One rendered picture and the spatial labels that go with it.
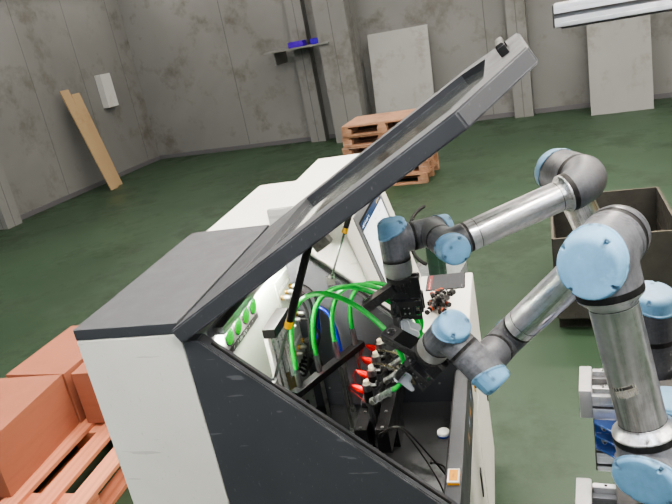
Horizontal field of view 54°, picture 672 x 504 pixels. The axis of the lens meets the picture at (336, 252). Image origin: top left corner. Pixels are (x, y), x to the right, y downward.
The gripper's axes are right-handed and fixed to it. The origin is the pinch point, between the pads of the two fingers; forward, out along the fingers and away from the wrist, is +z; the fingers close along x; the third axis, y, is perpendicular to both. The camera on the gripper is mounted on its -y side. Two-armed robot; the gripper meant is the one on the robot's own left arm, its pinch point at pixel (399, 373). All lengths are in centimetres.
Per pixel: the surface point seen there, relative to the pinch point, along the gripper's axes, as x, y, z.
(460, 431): 9.4, 22.3, 17.9
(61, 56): 361, -824, 741
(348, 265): 29, -37, 27
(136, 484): -61, -30, 32
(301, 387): -10.8, -18.4, 28.9
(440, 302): 62, -10, 56
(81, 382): -30, -131, 226
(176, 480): -54, -22, 26
